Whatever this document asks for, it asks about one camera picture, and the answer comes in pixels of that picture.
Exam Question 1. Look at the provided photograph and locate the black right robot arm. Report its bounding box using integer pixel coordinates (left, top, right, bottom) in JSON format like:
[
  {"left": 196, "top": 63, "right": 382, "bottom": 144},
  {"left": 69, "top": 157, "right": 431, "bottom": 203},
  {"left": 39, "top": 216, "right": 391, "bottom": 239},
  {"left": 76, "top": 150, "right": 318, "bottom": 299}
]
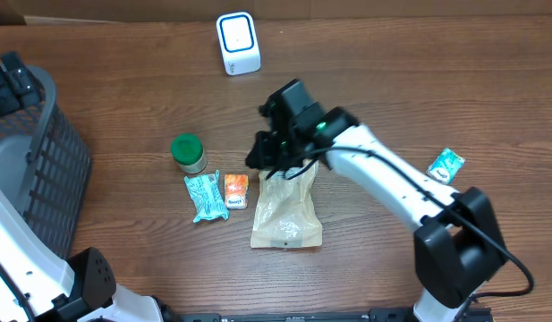
[{"left": 246, "top": 79, "right": 508, "bottom": 321}]

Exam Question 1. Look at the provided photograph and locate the beige plastic pouch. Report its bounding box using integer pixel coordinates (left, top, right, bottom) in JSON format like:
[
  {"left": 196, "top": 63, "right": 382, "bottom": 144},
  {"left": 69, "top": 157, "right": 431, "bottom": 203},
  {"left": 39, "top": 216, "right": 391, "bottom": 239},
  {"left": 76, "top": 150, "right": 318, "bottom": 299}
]
[{"left": 251, "top": 163, "right": 323, "bottom": 249}]

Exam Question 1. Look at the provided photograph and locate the grey plastic mesh basket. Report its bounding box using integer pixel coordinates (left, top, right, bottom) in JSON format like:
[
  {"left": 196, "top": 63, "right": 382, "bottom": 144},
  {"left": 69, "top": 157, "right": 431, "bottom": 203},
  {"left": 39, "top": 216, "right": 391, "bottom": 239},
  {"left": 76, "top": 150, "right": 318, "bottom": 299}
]
[{"left": 0, "top": 66, "right": 92, "bottom": 259}]

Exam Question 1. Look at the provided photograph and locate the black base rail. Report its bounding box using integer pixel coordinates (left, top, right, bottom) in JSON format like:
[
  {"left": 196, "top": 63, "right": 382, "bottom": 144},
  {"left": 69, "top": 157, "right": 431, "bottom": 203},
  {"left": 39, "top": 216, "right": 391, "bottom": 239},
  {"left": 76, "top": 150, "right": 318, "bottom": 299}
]
[{"left": 176, "top": 306, "right": 496, "bottom": 322}]

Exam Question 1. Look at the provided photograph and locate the green capped bottle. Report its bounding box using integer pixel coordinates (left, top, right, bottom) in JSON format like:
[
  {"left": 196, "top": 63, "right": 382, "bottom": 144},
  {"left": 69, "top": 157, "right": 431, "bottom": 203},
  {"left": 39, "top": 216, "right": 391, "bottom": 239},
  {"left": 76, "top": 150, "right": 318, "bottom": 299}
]
[{"left": 171, "top": 133, "right": 208, "bottom": 174}]

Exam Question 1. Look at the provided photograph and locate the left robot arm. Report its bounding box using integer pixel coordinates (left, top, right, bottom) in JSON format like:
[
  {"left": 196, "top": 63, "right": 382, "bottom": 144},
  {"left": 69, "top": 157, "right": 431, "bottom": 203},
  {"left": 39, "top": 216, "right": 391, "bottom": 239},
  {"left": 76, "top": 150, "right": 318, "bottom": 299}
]
[{"left": 0, "top": 52, "right": 177, "bottom": 321}]

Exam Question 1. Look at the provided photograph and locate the orange tissue pack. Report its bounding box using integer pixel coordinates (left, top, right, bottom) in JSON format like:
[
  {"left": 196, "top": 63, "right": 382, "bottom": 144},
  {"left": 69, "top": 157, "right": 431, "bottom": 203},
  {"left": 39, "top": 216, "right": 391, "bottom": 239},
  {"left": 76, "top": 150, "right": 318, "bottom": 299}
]
[{"left": 225, "top": 174, "right": 249, "bottom": 209}]

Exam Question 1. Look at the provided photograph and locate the green snack packet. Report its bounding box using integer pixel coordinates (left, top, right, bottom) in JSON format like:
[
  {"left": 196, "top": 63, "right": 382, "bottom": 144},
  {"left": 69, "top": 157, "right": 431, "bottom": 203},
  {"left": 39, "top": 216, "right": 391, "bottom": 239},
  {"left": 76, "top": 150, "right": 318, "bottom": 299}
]
[{"left": 184, "top": 170, "right": 229, "bottom": 224}]

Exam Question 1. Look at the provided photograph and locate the white barcode scanner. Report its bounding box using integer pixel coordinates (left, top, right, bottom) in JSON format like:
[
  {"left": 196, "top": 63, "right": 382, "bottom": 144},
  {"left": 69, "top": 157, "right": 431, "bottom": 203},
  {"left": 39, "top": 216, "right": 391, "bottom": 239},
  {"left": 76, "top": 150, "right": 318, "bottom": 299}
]
[{"left": 216, "top": 12, "right": 261, "bottom": 76}]

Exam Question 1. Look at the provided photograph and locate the teal tissue pack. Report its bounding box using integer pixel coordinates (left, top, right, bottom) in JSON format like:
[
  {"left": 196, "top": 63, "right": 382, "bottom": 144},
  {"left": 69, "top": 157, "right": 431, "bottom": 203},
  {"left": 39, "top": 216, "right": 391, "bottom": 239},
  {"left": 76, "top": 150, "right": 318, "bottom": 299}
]
[{"left": 427, "top": 148, "right": 465, "bottom": 185}]

